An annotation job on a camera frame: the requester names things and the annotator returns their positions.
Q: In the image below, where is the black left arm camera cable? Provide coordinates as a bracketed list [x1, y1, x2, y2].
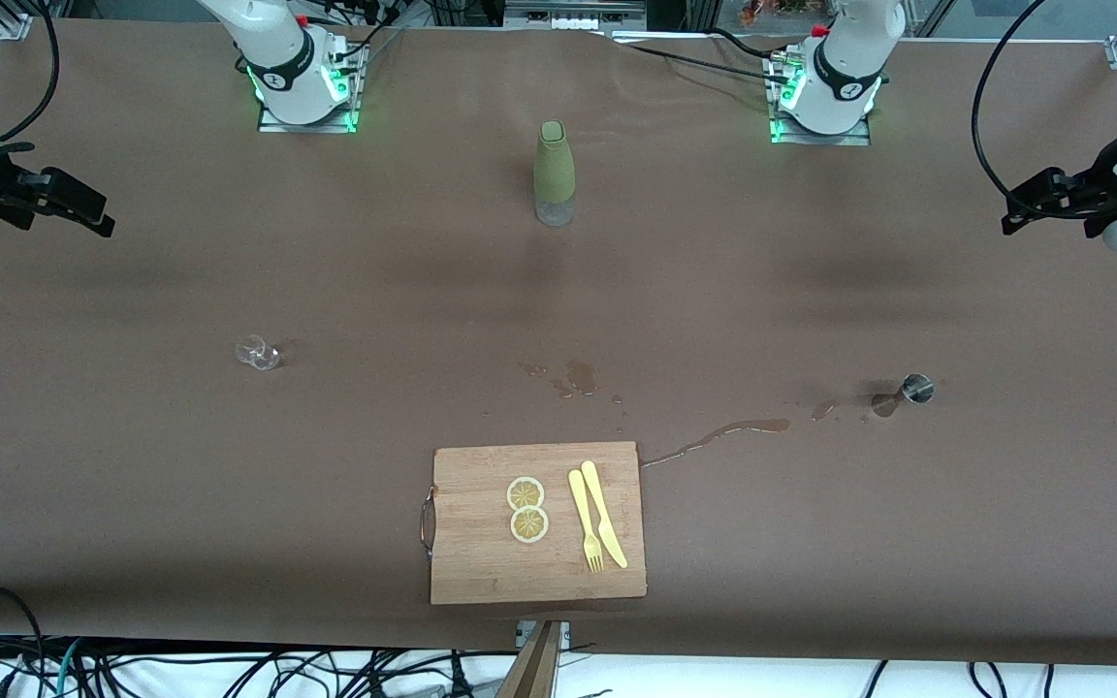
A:
[971, 0, 1073, 200]

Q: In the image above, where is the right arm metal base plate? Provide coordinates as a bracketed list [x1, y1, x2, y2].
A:
[256, 39, 363, 135]

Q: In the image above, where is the yellow plastic fork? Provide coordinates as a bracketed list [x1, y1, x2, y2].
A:
[568, 469, 605, 574]

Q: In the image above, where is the green sleeved glass bottle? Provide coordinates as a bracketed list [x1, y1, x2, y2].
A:
[532, 119, 577, 229]

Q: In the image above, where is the long liquid streak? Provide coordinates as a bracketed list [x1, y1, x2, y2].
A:
[640, 418, 792, 472]

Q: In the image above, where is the yellow plastic knife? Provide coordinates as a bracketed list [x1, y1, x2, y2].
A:
[581, 460, 629, 570]

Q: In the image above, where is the grey power strip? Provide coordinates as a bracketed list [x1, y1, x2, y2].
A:
[505, 0, 647, 30]

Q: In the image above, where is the steel hourglass jigger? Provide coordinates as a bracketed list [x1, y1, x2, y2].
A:
[871, 373, 936, 420]

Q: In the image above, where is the long black table cable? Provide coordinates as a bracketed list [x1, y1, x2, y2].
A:
[612, 35, 792, 88]

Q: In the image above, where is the short black table cable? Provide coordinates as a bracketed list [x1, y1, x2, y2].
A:
[709, 27, 779, 62]

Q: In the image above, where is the teal floor cable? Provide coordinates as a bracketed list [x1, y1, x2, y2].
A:
[52, 638, 84, 698]

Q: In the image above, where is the metal post bracket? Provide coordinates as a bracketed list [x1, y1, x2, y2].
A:
[516, 620, 572, 650]

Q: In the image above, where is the wooden cutting board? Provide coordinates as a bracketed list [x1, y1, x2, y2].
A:
[420, 441, 649, 607]

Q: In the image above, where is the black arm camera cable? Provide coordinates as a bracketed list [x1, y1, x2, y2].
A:
[0, 0, 61, 144]
[971, 0, 1073, 200]

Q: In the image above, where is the clear glass measuring cup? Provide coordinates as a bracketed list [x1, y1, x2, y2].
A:
[234, 333, 283, 372]

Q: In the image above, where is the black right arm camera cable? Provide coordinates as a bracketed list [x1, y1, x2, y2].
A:
[0, 0, 61, 144]

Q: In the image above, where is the upright frame post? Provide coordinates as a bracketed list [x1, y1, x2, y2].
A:
[495, 620, 565, 698]

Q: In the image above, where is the scattered liquid puddle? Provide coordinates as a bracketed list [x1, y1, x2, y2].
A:
[518, 359, 623, 406]

